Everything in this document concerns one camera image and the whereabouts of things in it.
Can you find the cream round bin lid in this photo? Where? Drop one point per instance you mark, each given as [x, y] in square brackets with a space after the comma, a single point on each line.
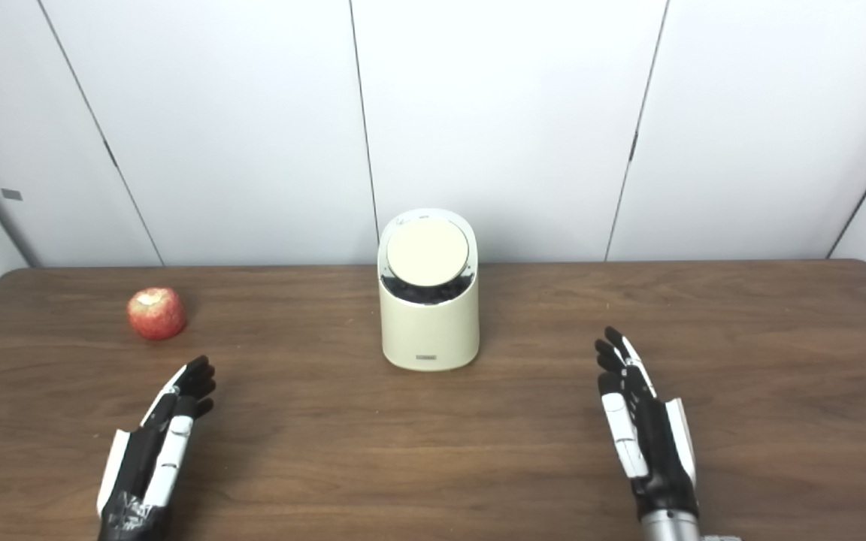
[428, 252]

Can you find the cream-colored round bin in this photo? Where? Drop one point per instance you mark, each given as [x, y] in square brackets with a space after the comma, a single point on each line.
[429, 334]

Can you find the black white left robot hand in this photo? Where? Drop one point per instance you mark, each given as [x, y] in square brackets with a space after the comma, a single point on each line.
[136, 466]

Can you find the red apple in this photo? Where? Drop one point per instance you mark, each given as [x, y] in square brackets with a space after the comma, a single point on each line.
[156, 314]

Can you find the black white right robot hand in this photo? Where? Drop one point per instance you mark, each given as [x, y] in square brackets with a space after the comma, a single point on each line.
[655, 451]

